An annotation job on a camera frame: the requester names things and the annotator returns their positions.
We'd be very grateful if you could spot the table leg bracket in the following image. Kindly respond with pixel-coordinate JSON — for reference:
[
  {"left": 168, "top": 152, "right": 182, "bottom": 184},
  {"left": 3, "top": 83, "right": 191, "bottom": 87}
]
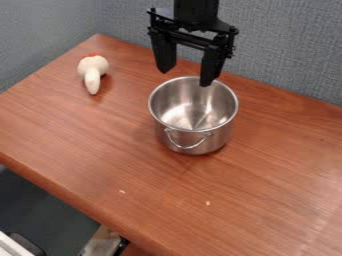
[{"left": 79, "top": 225, "right": 129, "bottom": 256}]

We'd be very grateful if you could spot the stainless steel pot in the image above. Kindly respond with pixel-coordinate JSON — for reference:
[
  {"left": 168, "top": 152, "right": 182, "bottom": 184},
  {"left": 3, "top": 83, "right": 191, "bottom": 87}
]
[{"left": 148, "top": 76, "right": 239, "bottom": 155}]

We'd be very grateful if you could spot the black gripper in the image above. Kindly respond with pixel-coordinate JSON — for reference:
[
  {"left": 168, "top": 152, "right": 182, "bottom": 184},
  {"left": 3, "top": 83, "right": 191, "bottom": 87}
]
[{"left": 147, "top": 0, "right": 239, "bottom": 87}]

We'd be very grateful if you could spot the white and black floor object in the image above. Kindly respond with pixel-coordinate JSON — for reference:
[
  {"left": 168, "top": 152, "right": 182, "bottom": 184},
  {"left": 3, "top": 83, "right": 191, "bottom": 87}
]
[{"left": 0, "top": 231, "right": 47, "bottom": 256}]

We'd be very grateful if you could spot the white toy mushroom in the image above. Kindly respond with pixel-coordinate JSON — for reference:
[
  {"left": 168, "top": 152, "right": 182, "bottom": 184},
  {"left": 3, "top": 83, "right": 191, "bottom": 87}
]
[{"left": 77, "top": 54, "right": 109, "bottom": 95}]

